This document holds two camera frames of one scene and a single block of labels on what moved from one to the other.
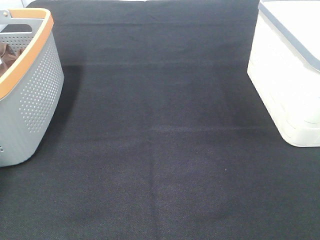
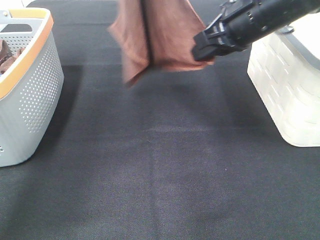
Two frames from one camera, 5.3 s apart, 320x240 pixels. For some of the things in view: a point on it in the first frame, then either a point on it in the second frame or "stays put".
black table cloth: x=160 y=135 stays put
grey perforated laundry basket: x=31 y=92 stays put
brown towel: x=7 y=56 → x=159 y=33
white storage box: x=284 y=67 stays put
